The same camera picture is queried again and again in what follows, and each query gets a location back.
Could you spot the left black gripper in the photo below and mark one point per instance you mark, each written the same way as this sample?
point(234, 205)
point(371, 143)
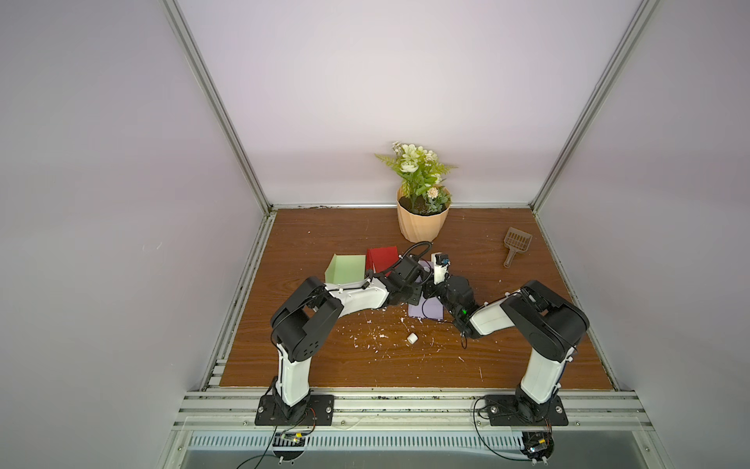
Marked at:
point(417, 292)

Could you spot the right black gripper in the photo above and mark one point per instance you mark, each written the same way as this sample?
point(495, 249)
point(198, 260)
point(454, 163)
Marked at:
point(439, 287)

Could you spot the purple envelope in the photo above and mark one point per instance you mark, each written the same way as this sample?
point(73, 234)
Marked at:
point(426, 308)

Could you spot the red envelope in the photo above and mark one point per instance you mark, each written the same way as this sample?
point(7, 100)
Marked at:
point(379, 259)

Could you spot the green envelope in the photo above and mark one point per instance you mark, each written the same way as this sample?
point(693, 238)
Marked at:
point(344, 269)

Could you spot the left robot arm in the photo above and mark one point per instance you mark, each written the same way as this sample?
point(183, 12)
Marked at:
point(301, 326)

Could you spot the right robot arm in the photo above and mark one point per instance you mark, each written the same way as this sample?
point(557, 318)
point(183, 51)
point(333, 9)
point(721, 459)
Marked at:
point(552, 325)

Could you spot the beige flower pot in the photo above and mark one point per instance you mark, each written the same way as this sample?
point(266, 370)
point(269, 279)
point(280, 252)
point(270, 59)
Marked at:
point(419, 228)

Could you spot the brown plastic scoop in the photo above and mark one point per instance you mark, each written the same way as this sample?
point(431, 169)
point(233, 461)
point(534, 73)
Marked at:
point(517, 242)

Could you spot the artificial flower plant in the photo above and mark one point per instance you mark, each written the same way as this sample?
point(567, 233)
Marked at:
point(422, 191)

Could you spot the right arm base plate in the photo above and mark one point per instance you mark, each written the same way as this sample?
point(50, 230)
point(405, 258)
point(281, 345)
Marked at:
point(518, 411)

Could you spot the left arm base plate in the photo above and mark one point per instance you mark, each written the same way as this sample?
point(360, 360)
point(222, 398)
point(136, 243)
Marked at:
point(314, 410)

